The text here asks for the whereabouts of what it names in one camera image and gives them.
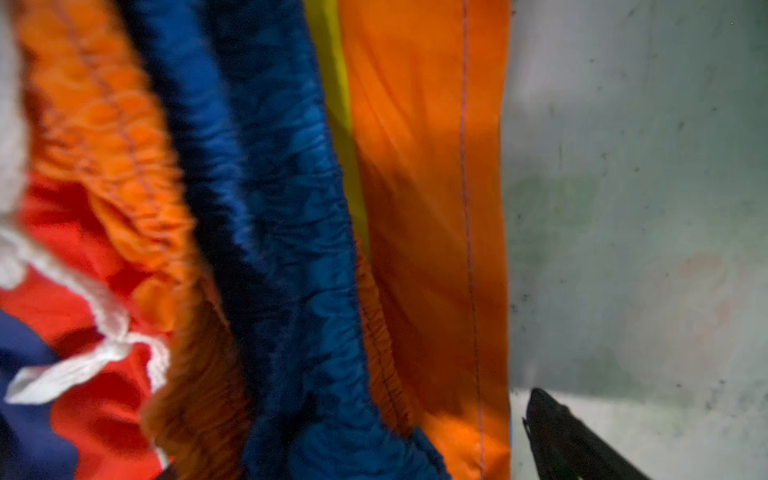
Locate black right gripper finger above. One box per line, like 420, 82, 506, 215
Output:
523, 388, 648, 480

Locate colourful striped shorts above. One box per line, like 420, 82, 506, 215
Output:
1, 1, 512, 479

